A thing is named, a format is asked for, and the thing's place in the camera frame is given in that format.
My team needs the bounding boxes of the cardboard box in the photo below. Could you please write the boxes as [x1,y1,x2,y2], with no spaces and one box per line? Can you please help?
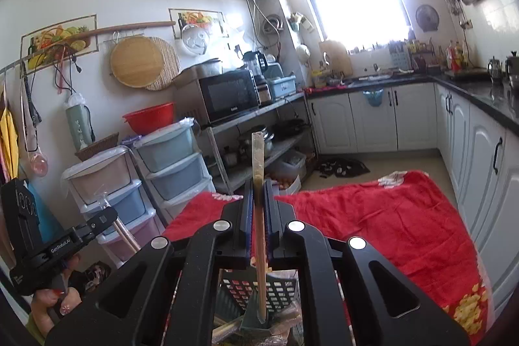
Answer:
[173,60,223,115]

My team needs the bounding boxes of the long wooden rolling pin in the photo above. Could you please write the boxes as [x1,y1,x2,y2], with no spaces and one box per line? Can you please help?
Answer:
[73,21,177,42]

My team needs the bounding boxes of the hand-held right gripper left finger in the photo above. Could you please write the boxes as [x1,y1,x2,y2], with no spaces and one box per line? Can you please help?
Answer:
[44,181,256,346]

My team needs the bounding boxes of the large pale plastic jug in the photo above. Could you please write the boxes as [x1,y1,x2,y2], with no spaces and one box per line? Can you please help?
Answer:
[318,40,353,77]

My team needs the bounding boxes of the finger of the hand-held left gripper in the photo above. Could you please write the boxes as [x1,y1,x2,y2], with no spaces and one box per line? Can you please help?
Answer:
[77,207,119,242]

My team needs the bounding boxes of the row of condiment bottles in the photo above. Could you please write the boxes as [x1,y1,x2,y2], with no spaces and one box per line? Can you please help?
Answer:
[444,40,471,72]

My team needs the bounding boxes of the green hanging thermos bottle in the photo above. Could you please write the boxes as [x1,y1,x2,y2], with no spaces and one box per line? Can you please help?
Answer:
[66,92,95,152]

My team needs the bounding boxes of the steel cooking pot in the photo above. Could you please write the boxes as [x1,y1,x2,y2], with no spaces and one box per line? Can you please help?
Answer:
[237,126,276,158]

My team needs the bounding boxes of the blue plastic drawer unit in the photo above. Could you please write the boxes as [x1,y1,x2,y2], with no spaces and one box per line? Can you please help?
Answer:
[134,123,215,225]

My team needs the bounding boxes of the white kitchen cabinets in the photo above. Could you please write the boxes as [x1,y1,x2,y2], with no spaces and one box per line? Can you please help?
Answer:
[306,80,519,314]

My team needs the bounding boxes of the red floral blanket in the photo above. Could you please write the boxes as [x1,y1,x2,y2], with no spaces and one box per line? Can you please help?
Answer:
[162,170,493,346]

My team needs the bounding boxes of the small fruit wall poster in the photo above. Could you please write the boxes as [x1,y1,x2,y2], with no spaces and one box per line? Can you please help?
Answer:
[168,8,224,39]

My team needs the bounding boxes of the metal shelf rack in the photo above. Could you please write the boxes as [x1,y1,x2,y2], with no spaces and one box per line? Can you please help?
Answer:
[199,90,319,195]

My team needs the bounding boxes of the metal kettle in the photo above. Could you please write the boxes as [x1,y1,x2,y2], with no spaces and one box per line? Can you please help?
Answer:
[488,56,504,81]

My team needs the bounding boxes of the pastel plastic drawer unit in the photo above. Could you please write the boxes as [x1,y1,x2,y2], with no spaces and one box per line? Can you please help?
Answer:
[63,145,159,261]

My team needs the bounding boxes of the blue plastic bag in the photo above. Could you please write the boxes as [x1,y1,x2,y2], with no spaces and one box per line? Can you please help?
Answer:
[363,89,384,107]

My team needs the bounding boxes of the steel stock pot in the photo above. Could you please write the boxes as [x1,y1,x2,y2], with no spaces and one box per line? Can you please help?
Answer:
[505,51,519,87]

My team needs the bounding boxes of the round wooden cutting board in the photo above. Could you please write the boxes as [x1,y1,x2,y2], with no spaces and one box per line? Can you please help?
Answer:
[109,37,166,88]

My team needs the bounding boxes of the black patterned cloth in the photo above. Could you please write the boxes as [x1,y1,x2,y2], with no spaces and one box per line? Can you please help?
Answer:
[318,157,370,178]

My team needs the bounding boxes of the black wok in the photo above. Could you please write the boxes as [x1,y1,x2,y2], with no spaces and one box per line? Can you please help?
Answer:
[272,119,307,138]

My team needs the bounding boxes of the black kitchen countertop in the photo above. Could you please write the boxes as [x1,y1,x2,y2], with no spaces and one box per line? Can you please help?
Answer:
[304,72,519,128]

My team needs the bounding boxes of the round woven mat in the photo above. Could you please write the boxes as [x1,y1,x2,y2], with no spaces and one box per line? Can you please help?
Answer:
[144,37,182,92]

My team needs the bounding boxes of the coiled wall hose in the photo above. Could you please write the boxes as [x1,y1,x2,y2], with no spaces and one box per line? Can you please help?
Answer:
[261,14,284,34]

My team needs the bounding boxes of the wide fruit wall poster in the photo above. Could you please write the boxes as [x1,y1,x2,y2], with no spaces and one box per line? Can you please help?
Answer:
[20,14,98,65]

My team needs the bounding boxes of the black plastic utensil holder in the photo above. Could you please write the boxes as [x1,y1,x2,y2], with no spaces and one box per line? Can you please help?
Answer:
[211,269,305,346]

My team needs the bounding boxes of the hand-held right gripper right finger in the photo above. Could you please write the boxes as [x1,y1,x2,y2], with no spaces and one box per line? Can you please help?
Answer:
[263,180,472,346]

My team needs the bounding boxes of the black blender jug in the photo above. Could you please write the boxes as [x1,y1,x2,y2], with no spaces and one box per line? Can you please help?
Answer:
[242,51,268,81]

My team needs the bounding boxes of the black microwave oven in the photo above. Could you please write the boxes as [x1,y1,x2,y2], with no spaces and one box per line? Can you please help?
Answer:
[197,69,261,124]

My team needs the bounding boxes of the round wall vent fan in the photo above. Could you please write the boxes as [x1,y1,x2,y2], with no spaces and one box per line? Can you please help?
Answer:
[416,4,439,32]

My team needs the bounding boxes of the yellow hanging cloth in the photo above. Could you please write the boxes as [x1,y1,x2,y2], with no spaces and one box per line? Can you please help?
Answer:
[0,107,20,180]

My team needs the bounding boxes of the person's left hand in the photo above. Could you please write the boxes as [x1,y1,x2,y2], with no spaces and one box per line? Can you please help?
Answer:
[30,255,84,335]

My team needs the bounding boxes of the wicker basket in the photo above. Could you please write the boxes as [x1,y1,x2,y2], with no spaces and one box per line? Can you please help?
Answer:
[75,132,120,162]

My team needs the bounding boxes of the blue plastic bin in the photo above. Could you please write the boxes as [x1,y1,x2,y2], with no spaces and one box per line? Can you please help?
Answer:
[270,75,298,99]

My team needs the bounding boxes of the clear pot lid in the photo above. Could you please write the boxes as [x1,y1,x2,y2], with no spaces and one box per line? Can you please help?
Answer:
[180,23,211,55]

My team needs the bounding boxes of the chopstick pair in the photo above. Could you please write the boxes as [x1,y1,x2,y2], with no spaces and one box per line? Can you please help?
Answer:
[93,192,142,251]
[250,132,272,324]
[213,319,246,342]

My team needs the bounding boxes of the person's left forearm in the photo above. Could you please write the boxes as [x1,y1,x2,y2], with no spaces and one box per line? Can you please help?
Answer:
[26,314,47,345]

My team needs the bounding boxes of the clear plastic egg container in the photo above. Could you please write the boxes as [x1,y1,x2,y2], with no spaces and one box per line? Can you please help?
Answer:
[265,151,307,195]

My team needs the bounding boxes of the red plastic basin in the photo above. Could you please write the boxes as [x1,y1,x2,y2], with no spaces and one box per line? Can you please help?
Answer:
[122,103,176,136]

